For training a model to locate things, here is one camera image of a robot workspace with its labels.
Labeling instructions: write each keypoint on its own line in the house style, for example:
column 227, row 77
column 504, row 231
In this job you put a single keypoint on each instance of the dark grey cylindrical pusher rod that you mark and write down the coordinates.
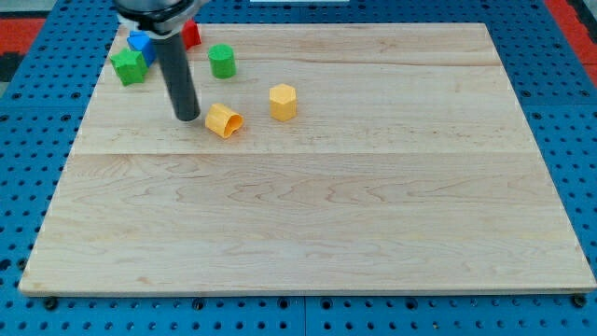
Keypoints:
column 172, row 55

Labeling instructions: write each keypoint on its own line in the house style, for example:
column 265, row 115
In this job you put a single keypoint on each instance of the black and silver end-effector mount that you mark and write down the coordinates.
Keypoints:
column 156, row 17

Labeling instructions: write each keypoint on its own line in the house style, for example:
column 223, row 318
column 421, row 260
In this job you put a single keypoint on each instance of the green star block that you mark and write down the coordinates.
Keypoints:
column 130, row 66

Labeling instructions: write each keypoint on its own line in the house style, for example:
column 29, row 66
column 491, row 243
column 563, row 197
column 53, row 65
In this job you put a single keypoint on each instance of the red block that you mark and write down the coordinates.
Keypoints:
column 191, row 34

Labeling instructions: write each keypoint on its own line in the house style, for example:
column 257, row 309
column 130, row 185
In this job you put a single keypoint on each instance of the blue block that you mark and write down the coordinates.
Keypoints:
column 140, row 41

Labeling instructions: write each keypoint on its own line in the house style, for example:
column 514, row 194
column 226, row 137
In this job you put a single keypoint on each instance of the green cylinder block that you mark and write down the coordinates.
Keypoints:
column 222, row 61

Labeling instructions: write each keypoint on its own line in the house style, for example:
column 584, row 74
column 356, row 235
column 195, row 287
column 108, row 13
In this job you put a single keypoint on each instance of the yellow heart block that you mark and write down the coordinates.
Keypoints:
column 222, row 120

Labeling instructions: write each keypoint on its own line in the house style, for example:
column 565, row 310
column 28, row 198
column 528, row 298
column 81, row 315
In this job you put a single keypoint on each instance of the yellow hexagon block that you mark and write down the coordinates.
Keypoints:
column 283, row 102

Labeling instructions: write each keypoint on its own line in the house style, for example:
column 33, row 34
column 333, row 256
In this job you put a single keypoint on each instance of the wooden board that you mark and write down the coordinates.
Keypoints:
column 409, row 169

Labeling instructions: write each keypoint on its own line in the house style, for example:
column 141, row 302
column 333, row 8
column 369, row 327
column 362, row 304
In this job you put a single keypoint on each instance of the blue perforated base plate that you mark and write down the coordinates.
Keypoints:
column 549, row 59

